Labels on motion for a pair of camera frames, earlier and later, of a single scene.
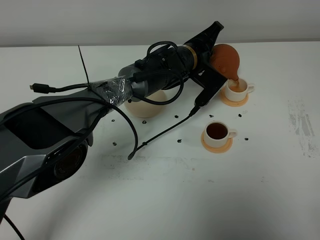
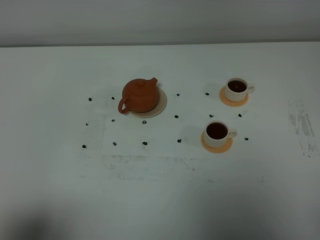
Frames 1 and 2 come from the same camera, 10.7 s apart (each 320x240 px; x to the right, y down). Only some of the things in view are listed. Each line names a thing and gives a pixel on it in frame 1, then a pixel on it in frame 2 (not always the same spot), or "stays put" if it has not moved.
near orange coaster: x=217 y=150 stays put
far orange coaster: x=232 y=103 stays put
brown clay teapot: x=225 y=59 -> x=140 y=95
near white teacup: x=216 y=134 stays put
